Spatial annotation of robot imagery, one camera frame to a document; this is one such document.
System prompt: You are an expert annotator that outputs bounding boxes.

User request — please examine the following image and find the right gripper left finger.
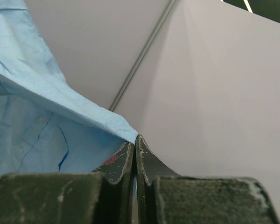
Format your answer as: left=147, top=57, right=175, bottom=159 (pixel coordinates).
left=0, top=142, right=134, bottom=224

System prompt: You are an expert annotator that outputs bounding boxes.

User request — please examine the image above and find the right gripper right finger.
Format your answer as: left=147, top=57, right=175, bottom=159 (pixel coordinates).
left=135, top=135, right=280, bottom=224

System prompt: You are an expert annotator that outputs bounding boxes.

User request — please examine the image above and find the light blue shirt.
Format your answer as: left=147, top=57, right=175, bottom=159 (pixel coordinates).
left=0, top=0, right=138, bottom=176

